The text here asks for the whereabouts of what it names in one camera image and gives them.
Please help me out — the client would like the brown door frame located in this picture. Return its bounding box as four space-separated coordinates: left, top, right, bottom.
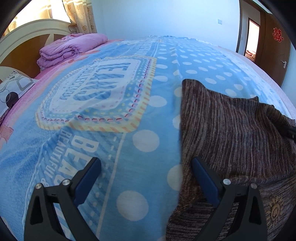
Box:
235 0 266 63

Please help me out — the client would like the red paper door decoration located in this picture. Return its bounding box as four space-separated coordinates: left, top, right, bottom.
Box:
272 28 284 43

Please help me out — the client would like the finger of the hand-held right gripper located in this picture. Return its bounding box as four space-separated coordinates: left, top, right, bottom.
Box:
285 125 296 141

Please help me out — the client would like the folded pink quilt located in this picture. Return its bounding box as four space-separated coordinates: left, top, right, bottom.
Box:
37 33 108 69

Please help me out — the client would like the beige floral curtain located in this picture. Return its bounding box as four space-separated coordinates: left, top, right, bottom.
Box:
5 0 97 35

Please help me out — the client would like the cream wooden headboard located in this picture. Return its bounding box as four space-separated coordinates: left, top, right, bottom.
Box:
0 19 77 80

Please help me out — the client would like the patterned white pillow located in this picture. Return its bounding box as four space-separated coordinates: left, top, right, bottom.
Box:
0 66 38 121

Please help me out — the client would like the brown striped knit garment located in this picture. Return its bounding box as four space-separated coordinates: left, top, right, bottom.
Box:
165 79 296 241

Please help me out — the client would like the brown wooden door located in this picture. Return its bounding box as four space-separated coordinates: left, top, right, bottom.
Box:
264 10 293 87

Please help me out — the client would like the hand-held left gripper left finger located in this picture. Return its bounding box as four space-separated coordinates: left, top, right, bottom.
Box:
24 157 102 241

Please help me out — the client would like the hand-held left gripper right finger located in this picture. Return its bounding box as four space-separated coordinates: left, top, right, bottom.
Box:
191 156 271 241

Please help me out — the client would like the blue polka dot blanket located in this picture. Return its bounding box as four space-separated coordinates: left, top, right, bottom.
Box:
0 35 292 241

